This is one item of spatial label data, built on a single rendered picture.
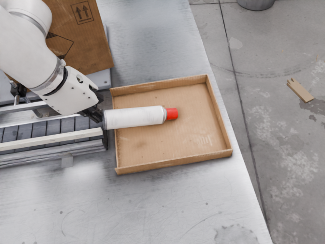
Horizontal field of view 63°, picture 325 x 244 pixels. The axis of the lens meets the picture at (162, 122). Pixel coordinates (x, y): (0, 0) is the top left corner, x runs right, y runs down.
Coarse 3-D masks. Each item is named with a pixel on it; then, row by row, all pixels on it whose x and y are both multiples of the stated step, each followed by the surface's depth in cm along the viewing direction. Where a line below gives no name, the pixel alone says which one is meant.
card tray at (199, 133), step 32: (128, 96) 81; (160, 96) 81; (192, 96) 80; (128, 128) 75; (160, 128) 75; (192, 128) 74; (224, 128) 70; (128, 160) 70; (160, 160) 70; (192, 160) 68
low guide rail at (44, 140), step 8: (96, 128) 66; (48, 136) 66; (56, 136) 66; (64, 136) 65; (72, 136) 66; (80, 136) 66; (88, 136) 67; (0, 144) 65; (8, 144) 65; (16, 144) 65; (24, 144) 65; (32, 144) 66; (40, 144) 66
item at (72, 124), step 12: (48, 120) 72; (60, 120) 72; (72, 120) 72; (84, 120) 72; (0, 132) 71; (12, 132) 71; (24, 132) 71; (36, 132) 70; (48, 132) 70; (60, 132) 71; (48, 144) 68; (60, 144) 68
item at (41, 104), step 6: (36, 102) 65; (42, 102) 65; (0, 108) 65; (6, 108) 65; (12, 108) 65; (18, 108) 65; (24, 108) 65; (30, 108) 66; (36, 108) 66; (0, 114) 66
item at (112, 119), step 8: (104, 112) 67; (112, 112) 67; (120, 112) 68; (128, 112) 69; (136, 112) 69; (144, 112) 70; (152, 112) 70; (160, 112) 71; (168, 112) 73; (176, 112) 74; (104, 120) 66; (112, 120) 67; (120, 120) 68; (128, 120) 68; (136, 120) 69; (144, 120) 70; (152, 120) 71; (160, 120) 72; (104, 128) 68; (112, 128) 68
